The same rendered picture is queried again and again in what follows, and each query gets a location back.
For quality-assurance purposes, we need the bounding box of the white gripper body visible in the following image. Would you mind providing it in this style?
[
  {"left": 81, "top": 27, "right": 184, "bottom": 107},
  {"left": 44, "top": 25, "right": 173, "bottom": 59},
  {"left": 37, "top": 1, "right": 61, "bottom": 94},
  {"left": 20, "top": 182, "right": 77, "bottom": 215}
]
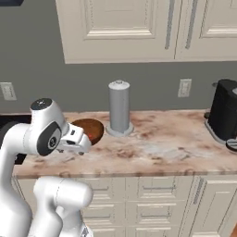
[{"left": 57, "top": 132, "right": 93, "bottom": 156}]

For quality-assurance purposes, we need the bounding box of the brown wooden bowl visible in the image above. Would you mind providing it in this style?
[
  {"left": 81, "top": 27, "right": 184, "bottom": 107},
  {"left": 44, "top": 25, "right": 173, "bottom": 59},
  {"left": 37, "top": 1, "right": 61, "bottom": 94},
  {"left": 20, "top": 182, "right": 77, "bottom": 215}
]
[{"left": 70, "top": 118, "right": 105, "bottom": 146}]

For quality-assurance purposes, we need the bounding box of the cream drawer front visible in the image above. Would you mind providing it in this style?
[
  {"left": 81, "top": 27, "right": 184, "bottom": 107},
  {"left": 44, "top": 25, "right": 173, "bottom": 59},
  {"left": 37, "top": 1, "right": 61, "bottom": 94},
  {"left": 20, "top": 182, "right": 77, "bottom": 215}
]
[
  {"left": 73, "top": 177, "right": 126, "bottom": 204},
  {"left": 125, "top": 227, "right": 183, "bottom": 237},
  {"left": 81, "top": 202, "right": 126, "bottom": 229},
  {"left": 87, "top": 226, "right": 126, "bottom": 237},
  {"left": 125, "top": 176, "right": 194, "bottom": 202},
  {"left": 125, "top": 200, "right": 189, "bottom": 229}
]

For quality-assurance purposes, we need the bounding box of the grey paper towel holder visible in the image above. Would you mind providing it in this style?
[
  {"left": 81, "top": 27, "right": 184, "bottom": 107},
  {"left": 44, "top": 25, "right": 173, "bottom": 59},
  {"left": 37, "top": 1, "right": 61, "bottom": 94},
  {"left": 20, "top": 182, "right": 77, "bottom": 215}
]
[{"left": 105, "top": 79, "right": 135, "bottom": 138}]

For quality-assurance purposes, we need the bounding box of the black hob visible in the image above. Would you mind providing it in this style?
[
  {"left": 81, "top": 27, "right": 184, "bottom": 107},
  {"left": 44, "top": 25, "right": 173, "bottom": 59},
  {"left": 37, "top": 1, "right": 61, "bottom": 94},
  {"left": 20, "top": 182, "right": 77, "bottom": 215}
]
[{"left": 0, "top": 113, "right": 33, "bottom": 166}]

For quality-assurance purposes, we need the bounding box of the cream base cupboard door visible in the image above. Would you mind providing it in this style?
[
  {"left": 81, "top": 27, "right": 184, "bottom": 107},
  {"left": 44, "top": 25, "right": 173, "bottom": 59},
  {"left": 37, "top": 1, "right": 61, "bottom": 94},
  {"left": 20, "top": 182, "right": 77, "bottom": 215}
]
[{"left": 180, "top": 175, "right": 237, "bottom": 237}]

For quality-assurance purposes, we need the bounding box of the black coffee machine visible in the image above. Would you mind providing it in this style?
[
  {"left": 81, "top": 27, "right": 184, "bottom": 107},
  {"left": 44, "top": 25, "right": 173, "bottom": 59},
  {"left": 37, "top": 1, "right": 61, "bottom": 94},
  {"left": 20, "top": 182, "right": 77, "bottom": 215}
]
[{"left": 204, "top": 78, "right": 237, "bottom": 153}]

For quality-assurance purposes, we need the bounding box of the dark extractor hood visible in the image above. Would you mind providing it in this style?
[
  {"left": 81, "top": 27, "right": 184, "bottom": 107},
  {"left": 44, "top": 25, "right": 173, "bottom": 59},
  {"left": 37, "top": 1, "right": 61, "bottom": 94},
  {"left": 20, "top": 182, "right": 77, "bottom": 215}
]
[{"left": 0, "top": 0, "right": 25, "bottom": 7}]

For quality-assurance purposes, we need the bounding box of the white wall socket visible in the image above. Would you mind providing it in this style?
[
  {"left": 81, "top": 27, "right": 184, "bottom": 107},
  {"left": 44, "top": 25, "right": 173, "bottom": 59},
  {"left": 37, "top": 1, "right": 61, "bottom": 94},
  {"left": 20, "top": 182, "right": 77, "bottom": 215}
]
[
  {"left": 177, "top": 78, "right": 193, "bottom": 99},
  {"left": 0, "top": 81, "right": 18, "bottom": 102}
]

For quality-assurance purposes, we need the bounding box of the cream wall cupboard door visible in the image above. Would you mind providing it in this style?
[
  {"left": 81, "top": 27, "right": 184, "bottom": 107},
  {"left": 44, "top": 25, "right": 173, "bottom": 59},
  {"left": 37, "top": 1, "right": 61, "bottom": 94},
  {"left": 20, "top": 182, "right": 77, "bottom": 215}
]
[
  {"left": 174, "top": 0, "right": 237, "bottom": 62},
  {"left": 55, "top": 0, "right": 183, "bottom": 65}
]

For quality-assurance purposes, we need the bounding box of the grey base cupboard handle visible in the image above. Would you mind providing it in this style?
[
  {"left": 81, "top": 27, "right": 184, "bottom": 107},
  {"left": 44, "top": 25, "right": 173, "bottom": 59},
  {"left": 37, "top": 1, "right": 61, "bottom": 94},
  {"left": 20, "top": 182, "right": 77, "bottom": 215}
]
[{"left": 193, "top": 178, "right": 206, "bottom": 206}]

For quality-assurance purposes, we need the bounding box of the grey cupboard door handle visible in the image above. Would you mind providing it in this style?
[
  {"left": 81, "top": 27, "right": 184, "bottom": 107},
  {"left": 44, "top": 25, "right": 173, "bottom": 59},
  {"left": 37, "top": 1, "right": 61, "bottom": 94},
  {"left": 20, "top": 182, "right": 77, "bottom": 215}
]
[
  {"left": 184, "top": 0, "right": 199, "bottom": 51},
  {"left": 164, "top": 0, "right": 176, "bottom": 51}
]

